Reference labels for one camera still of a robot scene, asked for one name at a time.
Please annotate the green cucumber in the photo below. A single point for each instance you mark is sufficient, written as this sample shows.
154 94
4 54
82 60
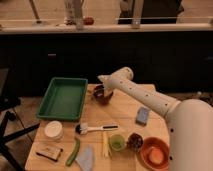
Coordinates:
74 153

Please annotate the wooden block eraser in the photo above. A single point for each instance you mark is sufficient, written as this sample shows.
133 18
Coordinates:
51 152

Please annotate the white dish brush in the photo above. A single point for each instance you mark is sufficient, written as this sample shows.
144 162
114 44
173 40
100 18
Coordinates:
84 128

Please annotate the black chair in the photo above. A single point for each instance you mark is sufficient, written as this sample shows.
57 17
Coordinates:
9 116

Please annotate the person in dark clothes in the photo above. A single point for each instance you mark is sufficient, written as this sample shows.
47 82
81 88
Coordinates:
153 12

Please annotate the pale yellow stick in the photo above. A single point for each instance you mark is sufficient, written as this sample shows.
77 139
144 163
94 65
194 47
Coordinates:
105 145

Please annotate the light blue cloth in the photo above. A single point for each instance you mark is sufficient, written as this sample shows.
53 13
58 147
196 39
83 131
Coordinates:
86 159

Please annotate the green cup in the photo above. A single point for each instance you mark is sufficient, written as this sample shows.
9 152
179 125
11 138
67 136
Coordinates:
117 142

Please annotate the dark brown pine cone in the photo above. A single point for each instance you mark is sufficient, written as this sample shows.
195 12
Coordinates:
135 141

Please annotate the green plastic tray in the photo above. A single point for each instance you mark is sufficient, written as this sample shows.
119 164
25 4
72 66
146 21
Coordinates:
63 99

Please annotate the blue sponge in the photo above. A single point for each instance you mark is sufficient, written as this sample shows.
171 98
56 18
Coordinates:
142 116

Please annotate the dark red bowl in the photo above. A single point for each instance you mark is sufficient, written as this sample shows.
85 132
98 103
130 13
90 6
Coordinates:
101 96

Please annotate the white round lid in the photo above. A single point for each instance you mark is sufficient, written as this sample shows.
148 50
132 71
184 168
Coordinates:
54 130

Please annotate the red object on counter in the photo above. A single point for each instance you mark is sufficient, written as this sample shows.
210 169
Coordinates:
88 21

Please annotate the orange bowl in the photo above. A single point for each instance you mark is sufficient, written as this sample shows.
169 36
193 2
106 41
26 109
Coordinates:
154 154

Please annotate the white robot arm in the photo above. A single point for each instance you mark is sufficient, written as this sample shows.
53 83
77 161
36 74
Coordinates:
189 122

